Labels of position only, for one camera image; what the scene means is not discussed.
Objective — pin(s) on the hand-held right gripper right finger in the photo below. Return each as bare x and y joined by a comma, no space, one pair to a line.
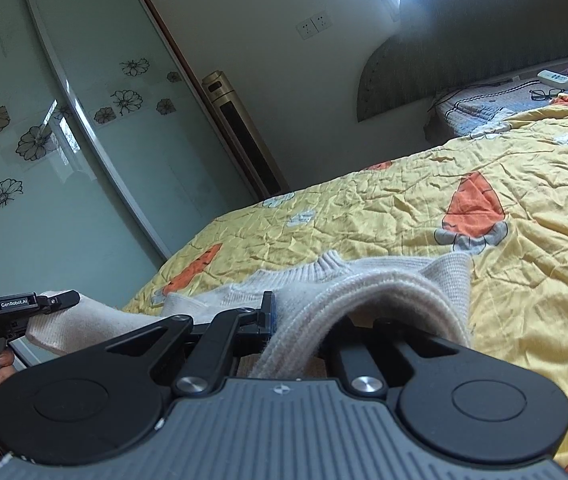
351,362

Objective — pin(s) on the black eyeglasses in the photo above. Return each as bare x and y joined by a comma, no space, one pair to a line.
546,93

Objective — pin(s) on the gold tower air conditioner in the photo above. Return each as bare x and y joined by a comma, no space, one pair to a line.
244,130

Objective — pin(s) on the white knit sweater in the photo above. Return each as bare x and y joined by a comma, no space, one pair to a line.
314,297

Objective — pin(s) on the patterned pillow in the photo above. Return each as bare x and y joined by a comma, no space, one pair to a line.
469,110

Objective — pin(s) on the yellow printed quilt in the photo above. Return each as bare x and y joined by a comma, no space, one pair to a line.
514,285

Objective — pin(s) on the white remote control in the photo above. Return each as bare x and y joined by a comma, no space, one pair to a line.
554,77

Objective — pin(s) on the white wall socket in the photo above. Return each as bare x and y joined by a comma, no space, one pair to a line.
322,21
306,30

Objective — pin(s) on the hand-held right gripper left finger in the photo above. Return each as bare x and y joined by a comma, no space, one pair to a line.
269,317

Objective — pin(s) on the grey padded headboard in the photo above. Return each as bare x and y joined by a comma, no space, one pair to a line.
464,35

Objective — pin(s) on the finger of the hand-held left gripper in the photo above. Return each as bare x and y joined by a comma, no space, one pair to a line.
61,301

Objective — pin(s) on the frosted glass wardrobe doors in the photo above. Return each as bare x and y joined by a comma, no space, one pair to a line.
64,160

